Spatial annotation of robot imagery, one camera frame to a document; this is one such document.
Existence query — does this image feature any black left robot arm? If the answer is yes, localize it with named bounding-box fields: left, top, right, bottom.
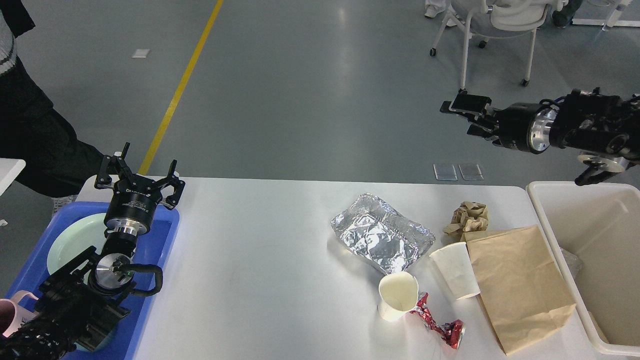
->
left=1, top=142, right=185, bottom=360

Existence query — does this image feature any right floor socket plate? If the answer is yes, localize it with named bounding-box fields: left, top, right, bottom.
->
left=458, top=163, right=484, bottom=182

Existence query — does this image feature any brown paper ball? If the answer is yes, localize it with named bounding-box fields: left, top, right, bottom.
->
left=442, top=201, right=489, bottom=238

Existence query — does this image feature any pink HOME mug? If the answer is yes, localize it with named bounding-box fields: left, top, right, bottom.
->
left=0, top=290, right=39, bottom=338

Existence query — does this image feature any crumpled aluminium foil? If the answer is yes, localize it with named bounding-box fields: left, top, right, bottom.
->
left=330, top=193, right=436, bottom=275

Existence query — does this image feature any teal mug yellow inside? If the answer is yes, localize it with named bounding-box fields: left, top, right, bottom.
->
left=83, top=324, right=119, bottom=353

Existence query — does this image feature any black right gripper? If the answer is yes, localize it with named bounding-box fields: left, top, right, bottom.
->
left=439, top=90, right=558, bottom=155

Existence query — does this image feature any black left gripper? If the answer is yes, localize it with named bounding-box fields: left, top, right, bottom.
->
left=94, top=142, right=186, bottom=238

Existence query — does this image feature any white paper bowl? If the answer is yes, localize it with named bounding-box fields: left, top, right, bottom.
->
left=429, top=242, right=481, bottom=300

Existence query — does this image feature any floor socket plate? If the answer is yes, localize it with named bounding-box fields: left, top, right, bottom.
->
left=433, top=163, right=458, bottom=182
left=458, top=163, right=484, bottom=182

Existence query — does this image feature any white office chair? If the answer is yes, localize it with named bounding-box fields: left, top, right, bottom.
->
left=429, top=0, right=569, bottom=92

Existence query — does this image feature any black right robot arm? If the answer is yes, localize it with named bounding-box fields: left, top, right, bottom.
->
left=439, top=88, right=640, bottom=186

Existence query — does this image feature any crushed red can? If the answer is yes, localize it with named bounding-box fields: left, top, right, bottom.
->
left=409, top=292, right=466, bottom=350

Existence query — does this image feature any white paper cup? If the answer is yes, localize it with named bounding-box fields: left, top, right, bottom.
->
left=377, top=271, right=419, bottom=322

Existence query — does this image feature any left floor socket plate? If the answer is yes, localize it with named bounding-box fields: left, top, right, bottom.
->
left=433, top=163, right=458, bottom=182

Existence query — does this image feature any white side table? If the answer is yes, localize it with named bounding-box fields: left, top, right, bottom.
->
left=0, top=158, right=26, bottom=196

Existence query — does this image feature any brown paper bag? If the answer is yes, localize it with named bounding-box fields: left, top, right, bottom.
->
left=465, top=225, right=576, bottom=356

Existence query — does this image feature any mint green round plate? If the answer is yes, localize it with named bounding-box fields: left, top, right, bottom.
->
left=46, top=212, right=106, bottom=274

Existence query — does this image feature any person in black trousers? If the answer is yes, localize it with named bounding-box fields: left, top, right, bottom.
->
left=0, top=0, right=104, bottom=213

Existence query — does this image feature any white plastic bin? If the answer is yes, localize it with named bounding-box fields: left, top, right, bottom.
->
left=526, top=181, right=640, bottom=358

